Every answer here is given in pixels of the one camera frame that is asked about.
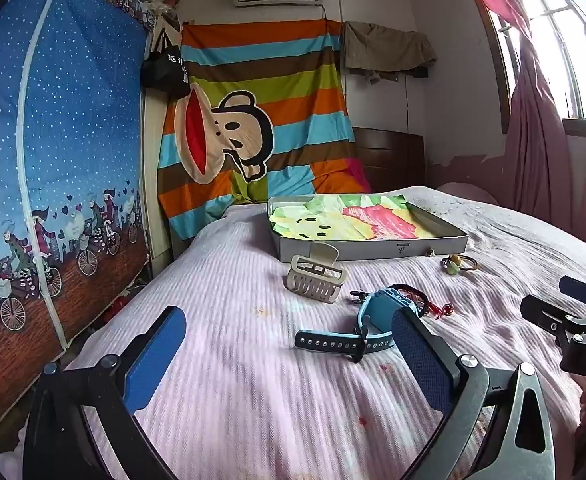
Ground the striped monkey print sheet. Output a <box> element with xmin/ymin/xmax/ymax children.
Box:
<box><xmin>155</xmin><ymin>17</ymin><xmax>374</xmax><ymax>243</ymax></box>

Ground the dark wooden headboard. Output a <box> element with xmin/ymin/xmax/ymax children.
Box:
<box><xmin>353</xmin><ymin>127</ymin><xmax>426</xmax><ymax>193</ymax></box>

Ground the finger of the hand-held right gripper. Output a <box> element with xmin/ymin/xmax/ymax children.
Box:
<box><xmin>520</xmin><ymin>294</ymin><xmax>576</xmax><ymax>333</ymax></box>
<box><xmin>559</xmin><ymin>275</ymin><xmax>586</xmax><ymax>311</ymax></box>

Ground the blue bicycle print wardrobe cover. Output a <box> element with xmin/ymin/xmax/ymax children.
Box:
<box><xmin>0</xmin><ymin>0</ymin><xmax>156</xmax><ymax>436</ymax></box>

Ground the pink pillow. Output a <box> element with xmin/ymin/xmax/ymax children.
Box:
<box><xmin>435</xmin><ymin>182</ymin><xmax>498</xmax><ymax>206</ymax></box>

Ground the khaki hanging cloth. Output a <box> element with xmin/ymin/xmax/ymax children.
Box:
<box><xmin>343</xmin><ymin>21</ymin><xmax>438</xmax><ymax>78</ymax></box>

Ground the pink striped bed sheet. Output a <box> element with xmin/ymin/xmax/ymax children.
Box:
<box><xmin>66</xmin><ymin>186</ymin><xmax>586</xmax><ymax>480</ymax></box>

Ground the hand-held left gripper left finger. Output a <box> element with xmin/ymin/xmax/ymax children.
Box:
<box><xmin>23</xmin><ymin>305</ymin><xmax>188</xmax><ymax>480</ymax></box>

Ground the red braided bracelet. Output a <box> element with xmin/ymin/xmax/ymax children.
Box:
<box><xmin>349</xmin><ymin>283</ymin><xmax>457</xmax><ymax>319</ymax></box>

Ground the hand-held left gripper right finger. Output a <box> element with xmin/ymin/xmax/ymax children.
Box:
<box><xmin>390</xmin><ymin>306</ymin><xmax>556</xmax><ymax>480</ymax></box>

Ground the pink curtain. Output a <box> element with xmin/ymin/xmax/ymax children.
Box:
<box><xmin>455</xmin><ymin>0</ymin><xmax>586</xmax><ymax>241</ymax></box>

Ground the shallow grey cardboard box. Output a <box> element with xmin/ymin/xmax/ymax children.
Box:
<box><xmin>267</xmin><ymin>192</ymin><xmax>470</xmax><ymax>263</ymax></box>

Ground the beige hair claw clip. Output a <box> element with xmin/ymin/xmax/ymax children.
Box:
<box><xmin>287</xmin><ymin>242</ymin><xmax>350</xmax><ymax>305</ymax></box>

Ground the blue watch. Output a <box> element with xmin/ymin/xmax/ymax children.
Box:
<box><xmin>294</xmin><ymin>285</ymin><xmax>424</xmax><ymax>363</ymax></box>

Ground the colourful bear print cloth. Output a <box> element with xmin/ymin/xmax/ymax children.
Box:
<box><xmin>270</xmin><ymin>195</ymin><xmax>448</xmax><ymax>241</ymax></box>

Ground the black bag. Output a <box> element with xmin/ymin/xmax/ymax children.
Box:
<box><xmin>140</xmin><ymin>30</ymin><xmax>192</xmax><ymax>98</ymax></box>

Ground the hair tie with beads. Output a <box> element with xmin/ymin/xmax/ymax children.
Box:
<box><xmin>440</xmin><ymin>254</ymin><xmax>478</xmax><ymax>276</ymax></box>

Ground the light wooden panel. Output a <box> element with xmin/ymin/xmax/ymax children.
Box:
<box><xmin>140</xmin><ymin>25</ymin><xmax>184</xmax><ymax>266</ymax></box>

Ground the window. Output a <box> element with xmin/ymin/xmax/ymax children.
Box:
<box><xmin>488</xmin><ymin>0</ymin><xmax>586</xmax><ymax>136</ymax></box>

